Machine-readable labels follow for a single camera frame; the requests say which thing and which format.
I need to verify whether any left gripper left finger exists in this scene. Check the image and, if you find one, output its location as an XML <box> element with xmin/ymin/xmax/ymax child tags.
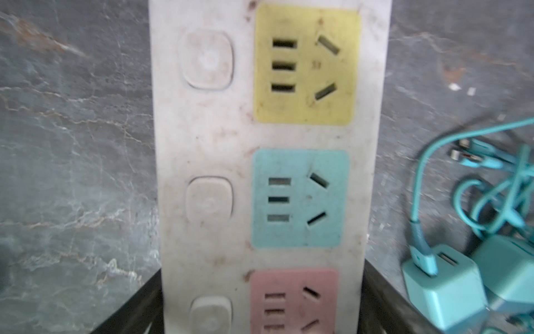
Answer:
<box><xmin>91</xmin><ymin>270</ymin><xmax>164</xmax><ymax>334</ymax></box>

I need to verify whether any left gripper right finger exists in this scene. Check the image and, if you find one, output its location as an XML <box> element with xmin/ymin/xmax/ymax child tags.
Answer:
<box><xmin>358</xmin><ymin>261</ymin><xmax>441</xmax><ymax>334</ymax></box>

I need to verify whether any teal charger cube front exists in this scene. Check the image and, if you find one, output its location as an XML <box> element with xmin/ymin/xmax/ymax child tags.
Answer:
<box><xmin>402</xmin><ymin>244</ymin><xmax>488</xmax><ymax>332</ymax></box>

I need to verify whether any teal charger cube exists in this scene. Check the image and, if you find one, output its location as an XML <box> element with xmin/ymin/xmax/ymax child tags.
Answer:
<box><xmin>471</xmin><ymin>235</ymin><xmax>533</xmax><ymax>314</ymax></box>
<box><xmin>402</xmin><ymin>244</ymin><xmax>488</xmax><ymax>332</ymax></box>

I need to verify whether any white multicolour power strip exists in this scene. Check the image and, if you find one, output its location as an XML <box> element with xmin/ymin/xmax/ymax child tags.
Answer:
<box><xmin>149</xmin><ymin>1</ymin><xmax>392</xmax><ymax>333</ymax></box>

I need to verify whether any teal multi-head cable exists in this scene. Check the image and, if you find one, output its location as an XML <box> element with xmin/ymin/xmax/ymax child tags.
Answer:
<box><xmin>408</xmin><ymin>117</ymin><xmax>534</xmax><ymax>276</ymax></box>

